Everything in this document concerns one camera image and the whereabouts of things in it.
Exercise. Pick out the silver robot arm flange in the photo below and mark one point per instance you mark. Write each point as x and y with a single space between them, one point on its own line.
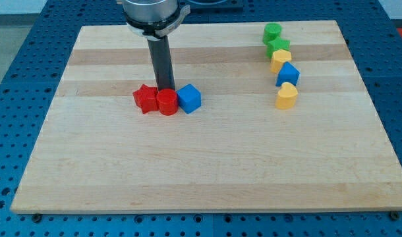
154 19

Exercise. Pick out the blue cube block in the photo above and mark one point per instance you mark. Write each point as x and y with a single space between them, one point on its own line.
189 98

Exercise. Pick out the yellow heart block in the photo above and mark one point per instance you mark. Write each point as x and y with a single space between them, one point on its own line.
286 96

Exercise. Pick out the red cylinder block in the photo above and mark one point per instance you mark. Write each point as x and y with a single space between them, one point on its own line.
167 102

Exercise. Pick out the light wooden board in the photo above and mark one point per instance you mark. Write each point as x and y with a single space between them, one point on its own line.
96 153

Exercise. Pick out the red star block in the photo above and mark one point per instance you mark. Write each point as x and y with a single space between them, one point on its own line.
145 98

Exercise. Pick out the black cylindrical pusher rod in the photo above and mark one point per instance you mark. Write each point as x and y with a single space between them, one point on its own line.
162 63

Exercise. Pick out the blue pentagon block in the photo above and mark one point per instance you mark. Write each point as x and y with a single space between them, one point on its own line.
288 73

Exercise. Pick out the yellow pentagon block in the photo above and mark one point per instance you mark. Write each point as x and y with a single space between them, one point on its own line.
279 58

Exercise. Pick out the green star block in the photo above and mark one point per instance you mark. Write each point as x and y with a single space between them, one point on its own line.
277 44

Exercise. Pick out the green cylinder block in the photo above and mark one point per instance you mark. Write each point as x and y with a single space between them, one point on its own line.
271 31

